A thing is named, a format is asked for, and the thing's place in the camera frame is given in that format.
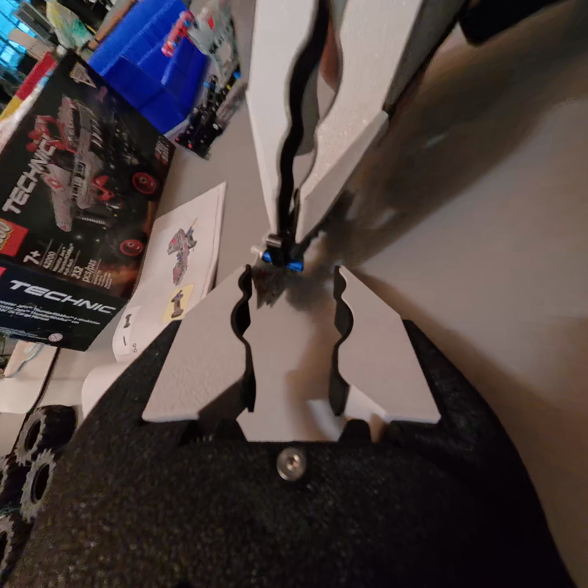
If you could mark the white instruction booklet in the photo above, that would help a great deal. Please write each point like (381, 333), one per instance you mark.
(193, 216)

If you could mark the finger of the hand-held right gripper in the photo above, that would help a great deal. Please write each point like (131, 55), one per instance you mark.
(271, 92)
(381, 46)

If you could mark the person's right hand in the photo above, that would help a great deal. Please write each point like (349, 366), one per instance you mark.
(331, 64)

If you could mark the small blue-pinned toy brick part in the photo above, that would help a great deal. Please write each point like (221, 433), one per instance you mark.
(280, 257)

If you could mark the black toy tyre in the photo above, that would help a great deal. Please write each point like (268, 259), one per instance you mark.
(18, 528)
(49, 461)
(59, 415)
(9, 477)

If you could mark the blue plastic bin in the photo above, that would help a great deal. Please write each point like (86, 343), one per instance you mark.
(138, 55)

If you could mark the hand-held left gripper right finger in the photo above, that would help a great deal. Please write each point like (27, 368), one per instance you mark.
(386, 358)

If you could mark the black toy vehicle chassis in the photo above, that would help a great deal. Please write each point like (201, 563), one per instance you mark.
(206, 119)

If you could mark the toy truck set box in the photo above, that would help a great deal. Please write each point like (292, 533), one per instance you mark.
(78, 206)

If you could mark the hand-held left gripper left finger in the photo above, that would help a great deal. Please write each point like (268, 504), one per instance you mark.
(197, 358)

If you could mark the white paper sheet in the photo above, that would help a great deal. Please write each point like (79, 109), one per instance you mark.
(23, 376)

